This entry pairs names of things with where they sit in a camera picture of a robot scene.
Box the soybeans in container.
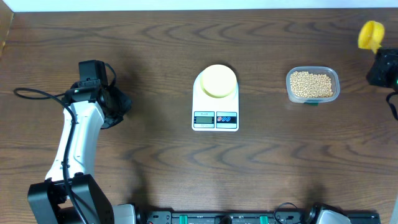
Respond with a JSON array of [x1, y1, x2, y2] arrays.
[[290, 72, 333, 98]]

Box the yellow measuring scoop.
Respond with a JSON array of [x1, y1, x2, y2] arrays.
[[358, 21, 385, 54]]

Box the clear plastic container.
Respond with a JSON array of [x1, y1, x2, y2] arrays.
[[286, 66, 340, 104]]

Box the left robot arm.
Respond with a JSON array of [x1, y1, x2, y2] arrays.
[[27, 79, 136, 223]]

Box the pale yellow bowl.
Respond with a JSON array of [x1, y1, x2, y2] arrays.
[[200, 64, 238, 98]]

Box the white digital kitchen scale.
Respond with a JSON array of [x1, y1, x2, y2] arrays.
[[192, 72, 239, 132]]

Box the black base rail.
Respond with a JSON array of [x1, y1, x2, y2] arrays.
[[136, 202, 381, 224]]

